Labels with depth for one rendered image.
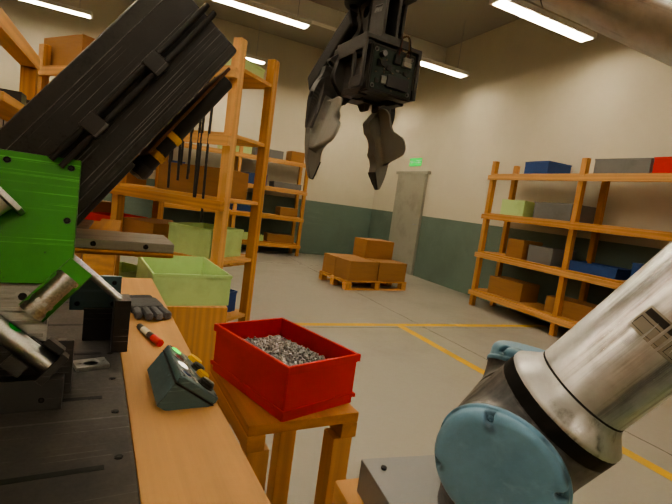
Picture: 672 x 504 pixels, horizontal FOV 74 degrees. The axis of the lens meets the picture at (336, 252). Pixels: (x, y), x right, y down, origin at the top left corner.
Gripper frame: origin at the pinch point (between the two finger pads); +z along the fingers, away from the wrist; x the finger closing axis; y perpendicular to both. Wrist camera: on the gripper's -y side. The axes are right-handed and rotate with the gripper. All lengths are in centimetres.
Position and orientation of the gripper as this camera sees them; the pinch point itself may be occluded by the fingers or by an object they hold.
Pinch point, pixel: (343, 176)
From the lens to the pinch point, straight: 53.8
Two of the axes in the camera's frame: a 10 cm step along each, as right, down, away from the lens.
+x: 8.7, 0.7, 4.9
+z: -1.4, 9.8, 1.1
